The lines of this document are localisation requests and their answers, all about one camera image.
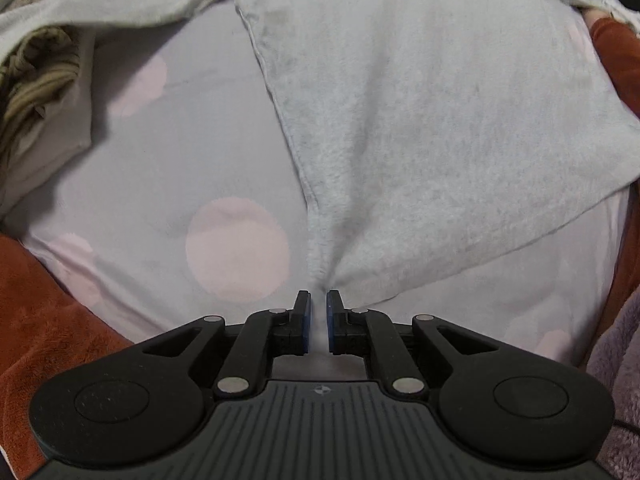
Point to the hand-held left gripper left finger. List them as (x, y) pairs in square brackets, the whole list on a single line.
[(303, 322)]

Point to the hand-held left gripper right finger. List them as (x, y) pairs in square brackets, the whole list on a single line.
[(333, 322)]

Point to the grey sweatshirt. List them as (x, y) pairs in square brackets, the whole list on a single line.
[(425, 135)]

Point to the polka dot bed sheet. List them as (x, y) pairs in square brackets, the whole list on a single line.
[(175, 160)]

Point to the white garment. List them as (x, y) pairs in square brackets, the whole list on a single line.
[(50, 150)]

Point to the olive knit sweater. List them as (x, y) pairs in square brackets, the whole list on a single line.
[(35, 80)]

